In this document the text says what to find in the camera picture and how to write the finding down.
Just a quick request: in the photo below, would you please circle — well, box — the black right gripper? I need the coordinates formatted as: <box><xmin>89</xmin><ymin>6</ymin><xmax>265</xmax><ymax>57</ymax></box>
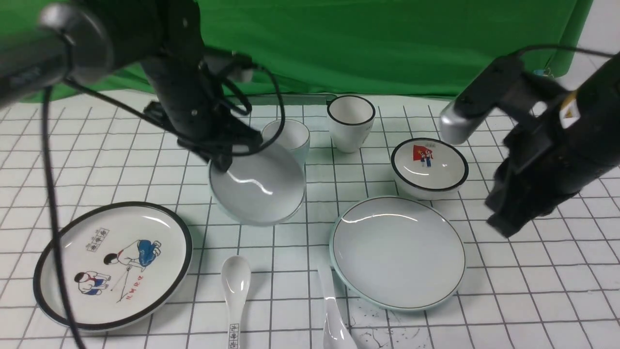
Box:
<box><xmin>440</xmin><ymin>54</ymin><xmax>620</xmax><ymax>238</ymax></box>

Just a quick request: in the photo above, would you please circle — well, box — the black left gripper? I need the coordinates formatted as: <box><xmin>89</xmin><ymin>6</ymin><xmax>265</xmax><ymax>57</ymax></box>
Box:
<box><xmin>141</xmin><ymin>49</ymin><xmax>265</xmax><ymax>173</ymax></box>

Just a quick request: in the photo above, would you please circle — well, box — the pale blue bowl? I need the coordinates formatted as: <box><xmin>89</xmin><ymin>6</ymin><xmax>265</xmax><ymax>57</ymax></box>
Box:
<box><xmin>207</xmin><ymin>143</ymin><xmax>306</xmax><ymax>227</ymax></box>

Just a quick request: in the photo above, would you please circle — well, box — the pale blue cup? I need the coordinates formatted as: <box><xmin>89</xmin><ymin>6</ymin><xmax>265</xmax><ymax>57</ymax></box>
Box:
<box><xmin>259</xmin><ymin>119</ymin><xmax>310</xmax><ymax>170</ymax></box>

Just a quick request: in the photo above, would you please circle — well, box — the plain white ceramic spoon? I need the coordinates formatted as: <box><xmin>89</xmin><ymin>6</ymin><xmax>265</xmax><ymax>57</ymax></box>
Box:
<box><xmin>317</xmin><ymin>261</ymin><xmax>357</xmax><ymax>349</ymax></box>

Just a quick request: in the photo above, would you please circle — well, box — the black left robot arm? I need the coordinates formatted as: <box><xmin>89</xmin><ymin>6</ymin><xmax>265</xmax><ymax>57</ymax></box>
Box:
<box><xmin>0</xmin><ymin>0</ymin><xmax>266</xmax><ymax>171</ymax></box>

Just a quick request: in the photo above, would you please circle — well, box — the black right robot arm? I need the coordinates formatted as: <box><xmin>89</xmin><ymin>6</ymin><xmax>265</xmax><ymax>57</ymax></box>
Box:
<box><xmin>440</xmin><ymin>44</ymin><xmax>620</xmax><ymax>238</ymax></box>

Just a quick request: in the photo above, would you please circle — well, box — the blue binder clip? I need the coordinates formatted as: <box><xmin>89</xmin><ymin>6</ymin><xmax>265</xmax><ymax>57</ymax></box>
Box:
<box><xmin>533</xmin><ymin>68</ymin><xmax>554</xmax><ymax>78</ymax></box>

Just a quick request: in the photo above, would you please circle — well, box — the white spoon with label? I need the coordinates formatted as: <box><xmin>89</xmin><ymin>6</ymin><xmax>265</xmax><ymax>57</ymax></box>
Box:
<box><xmin>221</xmin><ymin>255</ymin><xmax>251</xmax><ymax>349</ymax></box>

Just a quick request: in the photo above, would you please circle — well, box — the small illustrated black-rimmed bowl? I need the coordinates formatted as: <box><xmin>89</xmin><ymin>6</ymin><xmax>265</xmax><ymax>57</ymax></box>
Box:
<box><xmin>390</xmin><ymin>138</ymin><xmax>469</xmax><ymax>201</ymax></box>

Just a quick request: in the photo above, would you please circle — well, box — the white black-rimmed cup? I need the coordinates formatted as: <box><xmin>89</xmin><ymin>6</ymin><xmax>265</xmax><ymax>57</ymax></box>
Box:
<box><xmin>327</xmin><ymin>95</ymin><xmax>376</xmax><ymax>153</ymax></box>

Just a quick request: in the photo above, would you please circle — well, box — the black-rimmed illustrated plate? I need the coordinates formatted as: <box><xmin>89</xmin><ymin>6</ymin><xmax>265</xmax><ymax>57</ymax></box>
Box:
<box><xmin>61</xmin><ymin>202</ymin><xmax>193</xmax><ymax>332</ymax></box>

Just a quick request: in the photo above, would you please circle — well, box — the white grid tablecloth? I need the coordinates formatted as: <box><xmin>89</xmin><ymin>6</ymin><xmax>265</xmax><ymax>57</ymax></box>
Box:
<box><xmin>0</xmin><ymin>95</ymin><xmax>620</xmax><ymax>349</ymax></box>

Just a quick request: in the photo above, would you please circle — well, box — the pale blue large plate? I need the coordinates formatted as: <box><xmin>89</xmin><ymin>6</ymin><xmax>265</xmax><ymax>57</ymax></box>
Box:
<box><xmin>328</xmin><ymin>196</ymin><xmax>467</xmax><ymax>312</ymax></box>

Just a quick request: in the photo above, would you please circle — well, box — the green backdrop cloth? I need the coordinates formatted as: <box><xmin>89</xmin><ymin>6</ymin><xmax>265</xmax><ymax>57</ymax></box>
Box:
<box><xmin>1</xmin><ymin>0</ymin><xmax>591</xmax><ymax>96</ymax></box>

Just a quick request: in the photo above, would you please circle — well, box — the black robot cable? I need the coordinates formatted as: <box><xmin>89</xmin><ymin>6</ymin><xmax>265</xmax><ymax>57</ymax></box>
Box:
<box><xmin>41</xmin><ymin>63</ymin><xmax>286</xmax><ymax>349</ymax></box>

